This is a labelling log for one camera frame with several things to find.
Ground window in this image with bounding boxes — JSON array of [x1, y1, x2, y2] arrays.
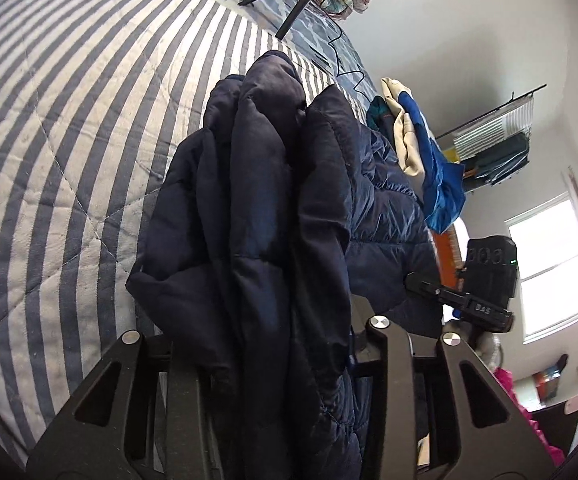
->
[[504, 192, 578, 345]]

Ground orange bench with white cover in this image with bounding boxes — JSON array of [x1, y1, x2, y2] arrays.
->
[[429, 225, 471, 292]]

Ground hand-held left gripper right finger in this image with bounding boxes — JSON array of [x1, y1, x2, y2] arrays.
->
[[349, 295, 567, 480]]

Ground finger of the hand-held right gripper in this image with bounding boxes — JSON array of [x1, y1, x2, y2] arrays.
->
[[404, 271, 454, 303]]

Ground blue white striped blanket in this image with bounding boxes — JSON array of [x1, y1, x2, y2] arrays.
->
[[0, 0, 385, 471]]

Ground black tripod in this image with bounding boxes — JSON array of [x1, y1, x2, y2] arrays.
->
[[238, 0, 342, 41]]

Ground dark teal cloth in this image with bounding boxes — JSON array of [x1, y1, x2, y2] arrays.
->
[[366, 96, 396, 134]]

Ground dark green hanging clothes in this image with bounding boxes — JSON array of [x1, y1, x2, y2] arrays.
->
[[462, 132, 531, 194]]

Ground navy puffer jacket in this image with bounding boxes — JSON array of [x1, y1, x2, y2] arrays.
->
[[125, 50, 445, 480]]

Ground blue patterned bedsheet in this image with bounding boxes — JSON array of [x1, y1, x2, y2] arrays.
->
[[169, 0, 385, 103]]

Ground dark desk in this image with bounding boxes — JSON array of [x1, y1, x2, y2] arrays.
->
[[528, 400, 578, 457]]

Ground black cable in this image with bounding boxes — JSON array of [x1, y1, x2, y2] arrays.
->
[[319, 0, 371, 97]]

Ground bright blue garment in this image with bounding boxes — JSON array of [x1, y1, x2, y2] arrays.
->
[[396, 92, 468, 233]]

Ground pink cloth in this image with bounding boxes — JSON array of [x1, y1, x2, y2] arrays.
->
[[494, 367, 566, 467]]

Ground beige cloth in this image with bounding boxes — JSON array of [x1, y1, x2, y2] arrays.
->
[[380, 77, 432, 192]]

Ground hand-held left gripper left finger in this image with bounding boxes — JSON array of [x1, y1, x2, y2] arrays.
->
[[26, 330, 240, 480]]

